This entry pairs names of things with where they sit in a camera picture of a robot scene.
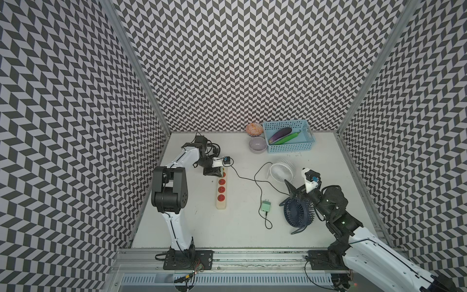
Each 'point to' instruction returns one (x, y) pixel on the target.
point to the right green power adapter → (266, 205)
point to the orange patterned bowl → (254, 129)
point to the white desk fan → (282, 170)
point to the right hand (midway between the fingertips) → (295, 177)
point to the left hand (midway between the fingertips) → (216, 169)
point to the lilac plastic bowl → (257, 145)
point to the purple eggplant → (280, 133)
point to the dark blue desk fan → (298, 212)
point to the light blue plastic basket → (304, 141)
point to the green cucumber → (287, 138)
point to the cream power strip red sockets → (221, 190)
